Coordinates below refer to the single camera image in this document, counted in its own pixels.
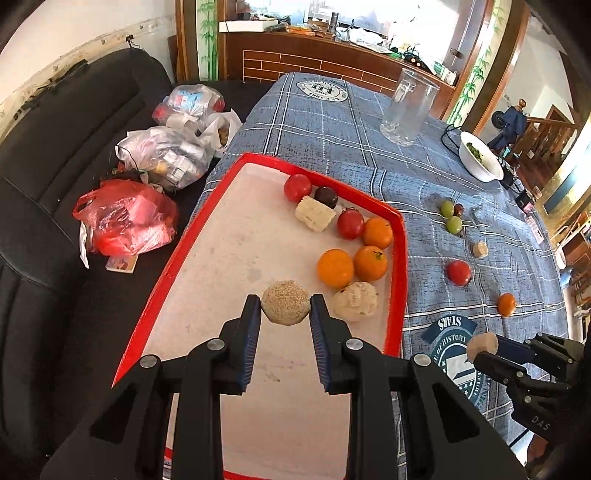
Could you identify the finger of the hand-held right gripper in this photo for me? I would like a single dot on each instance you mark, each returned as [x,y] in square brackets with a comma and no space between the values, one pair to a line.
[517,348]
[501,367]

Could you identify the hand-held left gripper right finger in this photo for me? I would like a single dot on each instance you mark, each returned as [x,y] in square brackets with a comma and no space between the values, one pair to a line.
[319,337]

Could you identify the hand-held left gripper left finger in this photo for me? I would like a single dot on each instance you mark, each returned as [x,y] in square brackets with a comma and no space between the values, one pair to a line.
[251,332]

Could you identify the beige cylinder bread piece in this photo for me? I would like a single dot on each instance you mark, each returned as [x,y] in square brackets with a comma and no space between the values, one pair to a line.
[481,347]

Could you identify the sesame ball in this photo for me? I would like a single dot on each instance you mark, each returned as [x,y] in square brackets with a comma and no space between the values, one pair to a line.
[285,302]

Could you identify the red rimmed white tray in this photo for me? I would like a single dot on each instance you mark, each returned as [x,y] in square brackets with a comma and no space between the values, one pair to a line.
[221,258]

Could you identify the white corn piece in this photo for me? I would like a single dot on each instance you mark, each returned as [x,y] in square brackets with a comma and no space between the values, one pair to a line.
[315,213]

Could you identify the dark purple plum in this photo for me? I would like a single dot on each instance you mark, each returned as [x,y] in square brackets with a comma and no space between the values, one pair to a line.
[326,196]

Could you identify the small orange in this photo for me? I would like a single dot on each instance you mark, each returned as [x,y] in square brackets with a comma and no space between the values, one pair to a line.
[506,304]

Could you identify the beige speckled ball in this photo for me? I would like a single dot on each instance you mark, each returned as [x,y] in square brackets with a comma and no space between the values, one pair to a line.
[355,301]

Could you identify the beige bread cube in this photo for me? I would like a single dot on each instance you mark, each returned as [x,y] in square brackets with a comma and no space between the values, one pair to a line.
[480,249]

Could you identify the red tomato with stem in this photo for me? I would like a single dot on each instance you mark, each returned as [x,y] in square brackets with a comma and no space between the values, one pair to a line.
[350,223]

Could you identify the green grape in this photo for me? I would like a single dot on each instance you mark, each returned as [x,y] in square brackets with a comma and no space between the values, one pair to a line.
[454,225]
[446,207]

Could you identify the small booklet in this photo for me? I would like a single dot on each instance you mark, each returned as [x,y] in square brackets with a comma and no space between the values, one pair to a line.
[121,263]

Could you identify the black charger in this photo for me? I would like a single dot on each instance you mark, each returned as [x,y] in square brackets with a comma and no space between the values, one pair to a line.
[524,201]

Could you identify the small dark red fruit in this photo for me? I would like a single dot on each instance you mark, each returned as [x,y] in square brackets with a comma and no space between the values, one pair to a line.
[458,210]

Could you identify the red plastic bag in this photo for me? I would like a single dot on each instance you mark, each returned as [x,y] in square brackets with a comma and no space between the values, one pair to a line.
[127,217]

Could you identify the white bowl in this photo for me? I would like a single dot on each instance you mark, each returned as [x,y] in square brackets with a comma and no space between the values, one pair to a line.
[482,168]

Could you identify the clear bag with boxes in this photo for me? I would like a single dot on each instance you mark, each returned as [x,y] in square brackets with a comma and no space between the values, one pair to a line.
[161,159]

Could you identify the green vegetables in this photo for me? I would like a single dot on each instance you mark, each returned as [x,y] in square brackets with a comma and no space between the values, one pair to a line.
[475,152]

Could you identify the white plastic bag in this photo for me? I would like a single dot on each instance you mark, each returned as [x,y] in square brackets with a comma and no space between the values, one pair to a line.
[221,131]

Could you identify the blue plaid tablecloth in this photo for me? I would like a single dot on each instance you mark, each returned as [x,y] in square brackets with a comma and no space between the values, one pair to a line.
[332,124]

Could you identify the blue jacket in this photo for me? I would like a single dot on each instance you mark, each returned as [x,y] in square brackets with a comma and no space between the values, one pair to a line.
[512,124]

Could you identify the clear bag with blue packets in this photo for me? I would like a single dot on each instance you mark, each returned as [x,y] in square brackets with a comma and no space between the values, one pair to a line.
[191,104]

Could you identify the clear glass pitcher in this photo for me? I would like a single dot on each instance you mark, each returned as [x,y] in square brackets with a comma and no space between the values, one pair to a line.
[408,108]

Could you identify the black sofa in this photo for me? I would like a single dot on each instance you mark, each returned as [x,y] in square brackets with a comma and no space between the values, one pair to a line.
[69,161]

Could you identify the wooden brick pattern counter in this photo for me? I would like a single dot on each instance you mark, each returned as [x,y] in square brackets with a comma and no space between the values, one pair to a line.
[323,55]

